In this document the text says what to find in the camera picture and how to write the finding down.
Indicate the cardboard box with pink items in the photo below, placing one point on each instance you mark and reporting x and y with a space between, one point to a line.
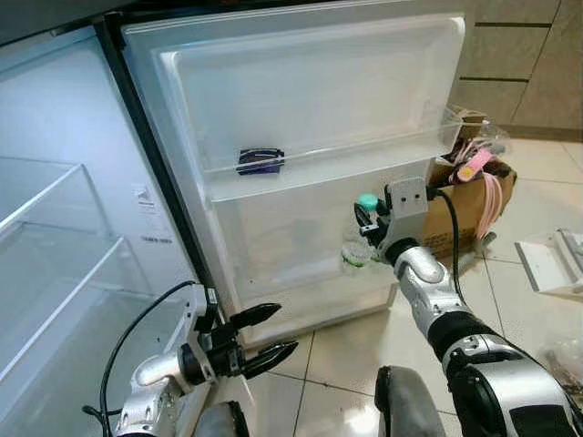
455 218

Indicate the dark purple packet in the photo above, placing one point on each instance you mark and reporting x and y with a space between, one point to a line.
260 162

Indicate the white fridge cabinet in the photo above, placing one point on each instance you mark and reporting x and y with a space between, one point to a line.
55 109

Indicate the grey kitchen base cabinets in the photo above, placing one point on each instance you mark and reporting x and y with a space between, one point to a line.
528 64

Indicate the clear fridge door bin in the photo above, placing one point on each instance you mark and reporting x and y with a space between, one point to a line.
364 159

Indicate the clear fridge shelf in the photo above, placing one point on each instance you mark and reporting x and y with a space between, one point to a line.
64 291
46 196

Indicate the robot right leg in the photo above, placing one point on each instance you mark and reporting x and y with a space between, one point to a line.
405 410

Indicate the white dustpan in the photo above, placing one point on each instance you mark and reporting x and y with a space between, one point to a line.
547 264

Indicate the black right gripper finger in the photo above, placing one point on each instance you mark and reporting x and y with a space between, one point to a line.
366 225

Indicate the clear bottle with teal cap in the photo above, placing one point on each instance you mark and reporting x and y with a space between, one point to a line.
368 200

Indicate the clear plastic bag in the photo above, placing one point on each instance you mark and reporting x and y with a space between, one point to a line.
565 364

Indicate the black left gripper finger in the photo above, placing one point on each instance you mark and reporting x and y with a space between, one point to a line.
257 316
269 360

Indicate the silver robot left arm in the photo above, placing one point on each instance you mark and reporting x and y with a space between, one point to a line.
150 373

